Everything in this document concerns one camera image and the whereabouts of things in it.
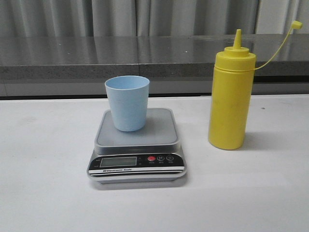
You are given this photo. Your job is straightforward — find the silver electronic kitchen scale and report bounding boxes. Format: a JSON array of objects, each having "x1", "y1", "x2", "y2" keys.
[{"x1": 87, "y1": 108, "x2": 187, "y2": 184}]

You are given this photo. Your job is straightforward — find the yellow squeeze bottle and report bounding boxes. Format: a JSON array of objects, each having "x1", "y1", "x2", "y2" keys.
[{"x1": 208, "y1": 20, "x2": 303, "y2": 150}]

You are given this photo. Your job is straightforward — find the grey curtain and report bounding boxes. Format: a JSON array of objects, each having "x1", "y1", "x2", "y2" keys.
[{"x1": 0, "y1": 0, "x2": 309, "y2": 37}]

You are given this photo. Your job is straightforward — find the grey granite counter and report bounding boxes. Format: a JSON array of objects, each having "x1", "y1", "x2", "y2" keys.
[{"x1": 0, "y1": 34, "x2": 309, "y2": 99}]

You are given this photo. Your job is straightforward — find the light blue plastic cup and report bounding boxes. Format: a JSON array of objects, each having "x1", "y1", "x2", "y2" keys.
[{"x1": 105, "y1": 75, "x2": 150, "y2": 131}]

